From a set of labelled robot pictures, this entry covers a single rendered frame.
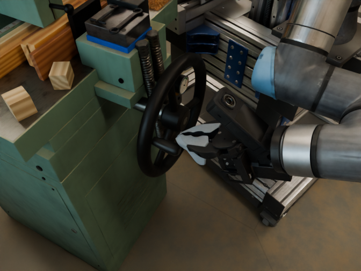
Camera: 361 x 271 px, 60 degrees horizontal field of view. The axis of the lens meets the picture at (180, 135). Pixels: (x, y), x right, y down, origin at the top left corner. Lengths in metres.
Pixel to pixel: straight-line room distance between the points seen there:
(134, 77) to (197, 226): 0.93
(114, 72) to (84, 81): 0.07
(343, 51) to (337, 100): 0.49
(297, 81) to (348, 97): 0.07
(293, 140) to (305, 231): 1.11
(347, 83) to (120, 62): 0.40
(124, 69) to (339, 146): 0.42
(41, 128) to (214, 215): 1.01
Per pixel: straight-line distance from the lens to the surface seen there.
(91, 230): 1.01
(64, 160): 0.74
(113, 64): 0.66
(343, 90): 0.50
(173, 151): 0.59
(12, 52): 0.76
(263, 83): 0.51
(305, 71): 0.51
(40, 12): 0.74
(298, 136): 0.46
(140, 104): 0.72
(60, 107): 0.66
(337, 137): 0.44
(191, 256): 1.40
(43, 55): 0.70
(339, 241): 1.58
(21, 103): 0.63
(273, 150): 0.47
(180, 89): 1.00
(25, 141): 0.63
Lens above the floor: 1.32
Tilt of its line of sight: 50 degrees down
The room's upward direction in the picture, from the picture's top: straight up
